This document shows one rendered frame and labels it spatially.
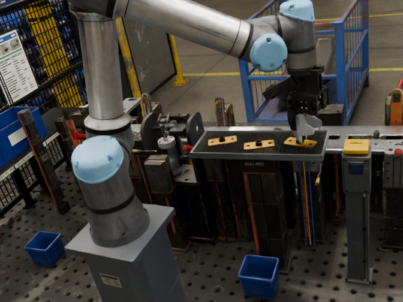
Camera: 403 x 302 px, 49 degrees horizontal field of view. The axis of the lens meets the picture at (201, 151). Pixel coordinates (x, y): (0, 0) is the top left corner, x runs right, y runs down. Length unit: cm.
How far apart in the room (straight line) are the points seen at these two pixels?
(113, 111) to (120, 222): 27
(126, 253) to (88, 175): 20
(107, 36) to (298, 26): 43
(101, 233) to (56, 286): 65
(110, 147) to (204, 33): 34
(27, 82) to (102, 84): 122
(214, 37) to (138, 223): 47
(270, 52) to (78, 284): 112
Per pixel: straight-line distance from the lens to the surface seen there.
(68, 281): 170
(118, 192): 103
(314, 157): 115
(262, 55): 90
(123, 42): 442
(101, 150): 102
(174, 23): 89
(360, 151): 118
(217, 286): 148
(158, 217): 114
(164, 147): 148
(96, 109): 110
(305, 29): 106
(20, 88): 223
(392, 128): 163
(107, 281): 117
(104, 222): 107
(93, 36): 104
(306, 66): 109
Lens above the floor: 175
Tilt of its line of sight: 28 degrees down
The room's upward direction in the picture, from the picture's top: 12 degrees counter-clockwise
